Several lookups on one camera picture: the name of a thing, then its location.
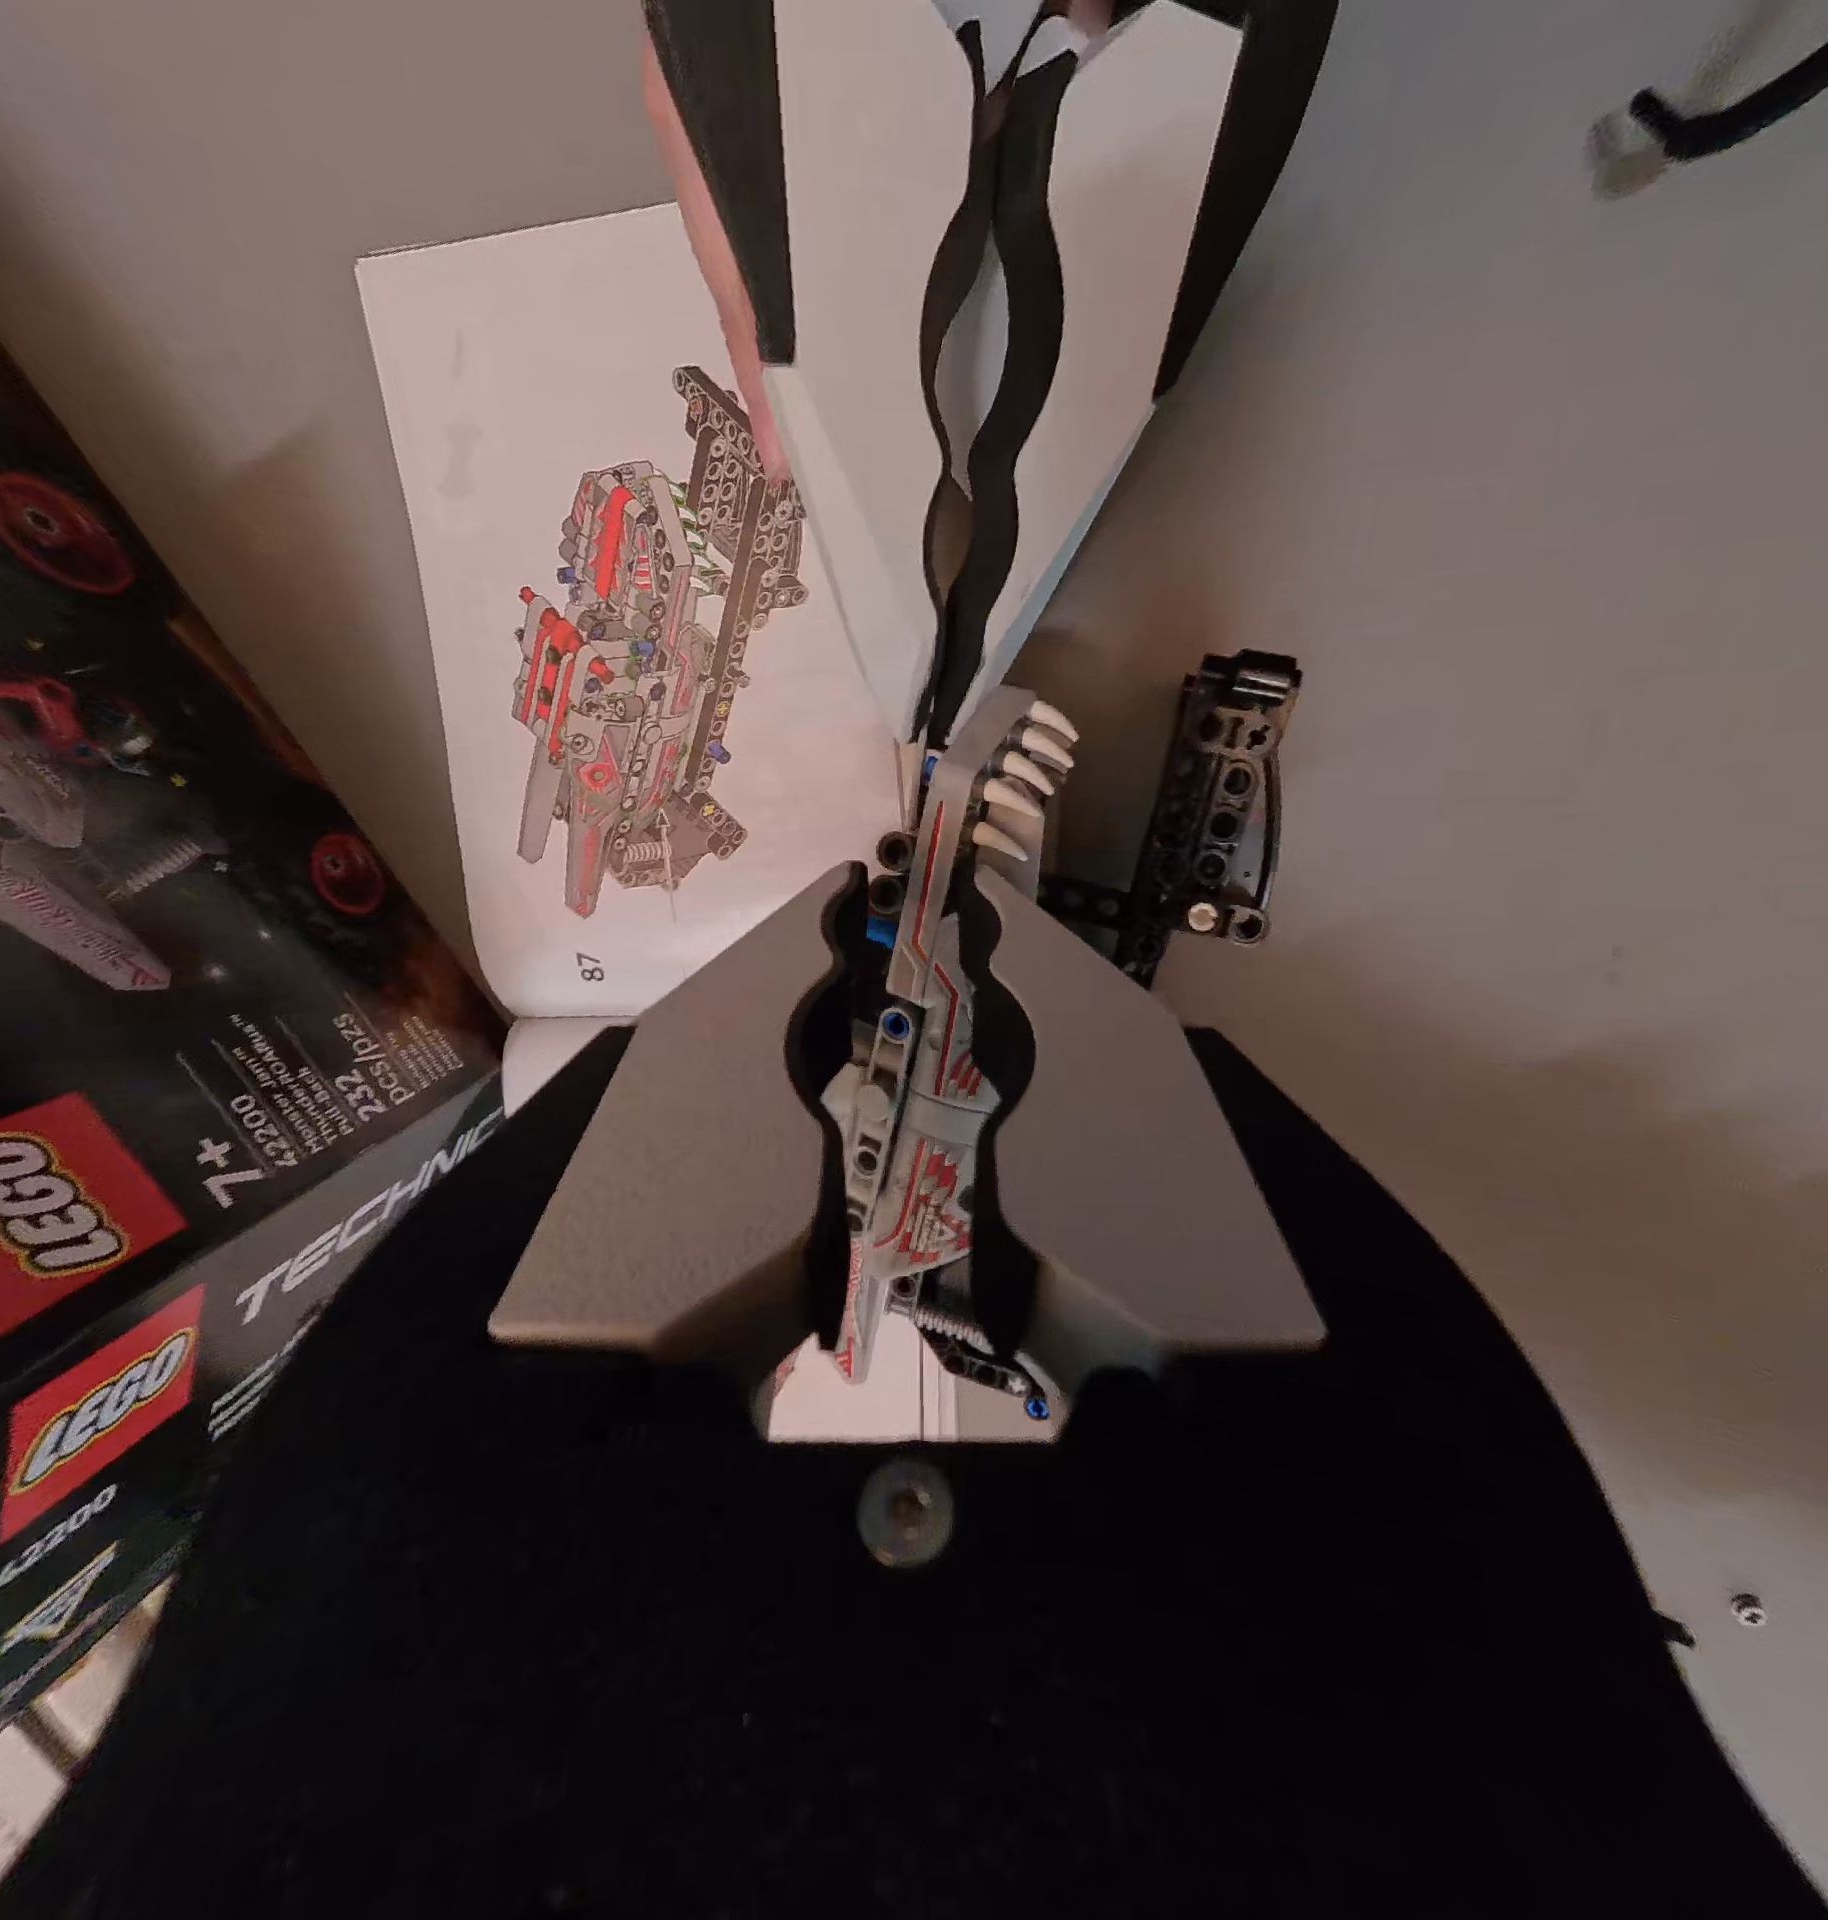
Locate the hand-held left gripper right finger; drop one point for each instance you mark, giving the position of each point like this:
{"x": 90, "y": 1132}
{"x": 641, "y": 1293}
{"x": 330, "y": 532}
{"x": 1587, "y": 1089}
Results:
{"x": 1153, "y": 1185}

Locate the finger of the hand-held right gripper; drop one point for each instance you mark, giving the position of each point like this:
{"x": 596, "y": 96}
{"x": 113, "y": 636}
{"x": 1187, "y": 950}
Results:
{"x": 1138, "y": 225}
{"x": 854, "y": 300}

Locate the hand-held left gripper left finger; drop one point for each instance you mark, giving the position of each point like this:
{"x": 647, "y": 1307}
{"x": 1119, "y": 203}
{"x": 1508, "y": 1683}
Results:
{"x": 658, "y": 1185}

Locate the grey red toy brick model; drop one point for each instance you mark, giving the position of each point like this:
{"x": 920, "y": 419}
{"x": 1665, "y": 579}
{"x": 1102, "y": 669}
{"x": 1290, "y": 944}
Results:
{"x": 936, "y": 902}

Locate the black toy brick chassis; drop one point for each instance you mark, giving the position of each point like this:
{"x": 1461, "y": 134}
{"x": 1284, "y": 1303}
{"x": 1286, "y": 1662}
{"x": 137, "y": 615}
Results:
{"x": 1221, "y": 780}

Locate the white building instruction booklet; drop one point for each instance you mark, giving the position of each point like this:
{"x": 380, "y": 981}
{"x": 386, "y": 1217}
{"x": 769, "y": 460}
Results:
{"x": 524, "y": 452}

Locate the black toy set box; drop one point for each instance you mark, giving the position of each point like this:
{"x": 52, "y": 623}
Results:
{"x": 177, "y": 902}

